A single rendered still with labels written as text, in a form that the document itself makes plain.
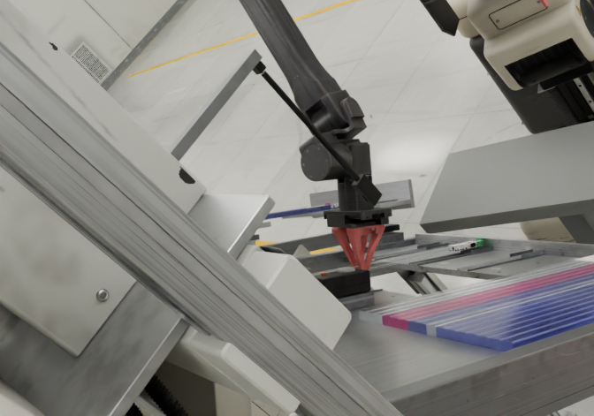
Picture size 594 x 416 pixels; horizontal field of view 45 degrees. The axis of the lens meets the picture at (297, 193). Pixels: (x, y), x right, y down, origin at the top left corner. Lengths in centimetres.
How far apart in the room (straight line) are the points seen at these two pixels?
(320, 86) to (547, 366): 63
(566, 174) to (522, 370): 99
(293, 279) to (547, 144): 133
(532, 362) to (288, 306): 30
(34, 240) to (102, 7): 881
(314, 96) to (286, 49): 9
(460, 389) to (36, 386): 33
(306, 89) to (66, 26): 800
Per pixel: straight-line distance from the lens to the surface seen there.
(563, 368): 73
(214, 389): 70
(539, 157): 171
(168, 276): 40
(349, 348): 76
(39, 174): 38
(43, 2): 910
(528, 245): 133
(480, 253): 135
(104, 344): 53
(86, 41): 915
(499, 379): 66
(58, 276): 54
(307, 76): 118
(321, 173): 109
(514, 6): 174
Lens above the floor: 159
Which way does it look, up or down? 26 degrees down
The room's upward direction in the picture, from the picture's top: 44 degrees counter-clockwise
